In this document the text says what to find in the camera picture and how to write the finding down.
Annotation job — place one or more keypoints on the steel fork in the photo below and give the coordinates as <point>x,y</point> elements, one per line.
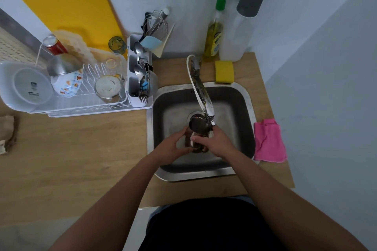
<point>143,99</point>

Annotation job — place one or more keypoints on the light blue scraper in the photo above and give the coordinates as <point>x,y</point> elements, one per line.
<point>151,43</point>

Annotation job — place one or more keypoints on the person's left forearm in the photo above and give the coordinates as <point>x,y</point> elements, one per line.
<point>109,209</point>

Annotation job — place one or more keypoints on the steel spoon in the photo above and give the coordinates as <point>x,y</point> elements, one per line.
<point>138,47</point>

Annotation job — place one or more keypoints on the tall white bottle grey cap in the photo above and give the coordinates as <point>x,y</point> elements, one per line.
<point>238,36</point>

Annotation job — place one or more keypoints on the person's left hand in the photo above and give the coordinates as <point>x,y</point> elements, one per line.
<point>166,150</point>

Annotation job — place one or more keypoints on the red can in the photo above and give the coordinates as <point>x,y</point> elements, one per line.
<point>56,45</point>

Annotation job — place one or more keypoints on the perforated metal panel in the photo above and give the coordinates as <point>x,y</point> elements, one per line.
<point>14,47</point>

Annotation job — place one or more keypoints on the glass jar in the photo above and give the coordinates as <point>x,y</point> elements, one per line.
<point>107,87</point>

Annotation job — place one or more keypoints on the yellow cutting board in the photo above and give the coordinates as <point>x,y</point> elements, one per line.
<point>67,3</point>

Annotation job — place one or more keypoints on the stainless steel bowl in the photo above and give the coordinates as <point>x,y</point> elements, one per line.
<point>63,64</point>

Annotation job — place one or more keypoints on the white plastic container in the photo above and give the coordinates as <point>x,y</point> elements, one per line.
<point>26,86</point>

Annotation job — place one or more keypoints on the clear plastic egg tray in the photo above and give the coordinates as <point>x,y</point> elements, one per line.
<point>79,45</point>

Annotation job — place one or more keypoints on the white cutlery holder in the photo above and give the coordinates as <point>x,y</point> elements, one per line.
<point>132,99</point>

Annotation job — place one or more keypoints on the chrome sink faucet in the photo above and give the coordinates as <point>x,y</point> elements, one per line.
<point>201,92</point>

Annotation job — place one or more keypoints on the person's left thumb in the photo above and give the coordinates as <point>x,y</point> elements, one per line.
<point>185,150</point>

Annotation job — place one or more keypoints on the person's dark clothing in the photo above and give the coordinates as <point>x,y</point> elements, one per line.
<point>212,227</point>

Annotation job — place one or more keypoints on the stainless steel sink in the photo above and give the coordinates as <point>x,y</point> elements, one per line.
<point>173,106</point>

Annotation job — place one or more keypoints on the dish soap bottle green cap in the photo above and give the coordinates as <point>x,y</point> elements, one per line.
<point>214,39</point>

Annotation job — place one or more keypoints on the person's right thumb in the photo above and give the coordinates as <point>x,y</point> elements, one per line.
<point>198,140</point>

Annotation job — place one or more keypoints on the person's right forearm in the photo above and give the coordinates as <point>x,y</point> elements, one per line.
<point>291,209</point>

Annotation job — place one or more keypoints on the pink cloth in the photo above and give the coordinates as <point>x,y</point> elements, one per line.
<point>269,142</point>

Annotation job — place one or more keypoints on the green tinted glass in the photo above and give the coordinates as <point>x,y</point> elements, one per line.
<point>117,45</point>

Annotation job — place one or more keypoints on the metal whisk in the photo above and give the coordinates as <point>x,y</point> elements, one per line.
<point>157,24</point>

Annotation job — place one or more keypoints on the white bowl with cartoon print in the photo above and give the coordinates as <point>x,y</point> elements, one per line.
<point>67,84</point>

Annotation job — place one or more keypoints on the yellow sponge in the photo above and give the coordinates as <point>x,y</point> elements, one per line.
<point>224,72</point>

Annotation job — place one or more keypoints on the small clear glass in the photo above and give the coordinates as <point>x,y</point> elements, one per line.
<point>111,63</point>

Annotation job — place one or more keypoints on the person's right hand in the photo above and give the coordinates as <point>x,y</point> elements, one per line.
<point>219,143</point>

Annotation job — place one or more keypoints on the steel ladle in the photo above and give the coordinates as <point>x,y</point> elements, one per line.
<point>150,83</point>

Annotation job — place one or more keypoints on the clear drinking glass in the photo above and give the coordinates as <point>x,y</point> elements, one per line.
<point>198,130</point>

